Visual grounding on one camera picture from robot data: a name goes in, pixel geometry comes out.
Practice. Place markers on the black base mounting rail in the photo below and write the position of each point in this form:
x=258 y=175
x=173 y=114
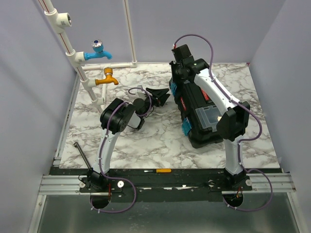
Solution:
x=126 y=185

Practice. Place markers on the orange water tap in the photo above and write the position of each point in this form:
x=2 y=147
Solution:
x=108 y=77

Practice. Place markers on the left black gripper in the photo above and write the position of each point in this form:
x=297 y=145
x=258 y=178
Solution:
x=157 y=92

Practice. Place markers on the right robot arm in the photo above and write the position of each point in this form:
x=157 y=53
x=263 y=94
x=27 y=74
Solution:
x=234 y=114

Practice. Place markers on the white PVC pipe frame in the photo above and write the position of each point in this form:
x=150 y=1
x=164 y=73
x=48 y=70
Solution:
x=59 y=22

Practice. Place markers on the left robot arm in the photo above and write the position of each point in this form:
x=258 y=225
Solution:
x=114 y=119

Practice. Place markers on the aluminium extrusion rail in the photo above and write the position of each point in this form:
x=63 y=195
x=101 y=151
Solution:
x=59 y=185

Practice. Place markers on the black plastic toolbox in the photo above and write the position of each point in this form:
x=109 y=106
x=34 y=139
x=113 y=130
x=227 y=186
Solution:
x=199 y=114

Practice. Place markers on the orange handle screwdriver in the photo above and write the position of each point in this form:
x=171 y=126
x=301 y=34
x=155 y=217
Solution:
x=161 y=170

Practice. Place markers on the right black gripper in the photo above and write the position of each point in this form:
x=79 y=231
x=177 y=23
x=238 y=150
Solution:
x=174 y=78

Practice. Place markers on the blue water tap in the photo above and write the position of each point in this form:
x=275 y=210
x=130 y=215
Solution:
x=99 y=51

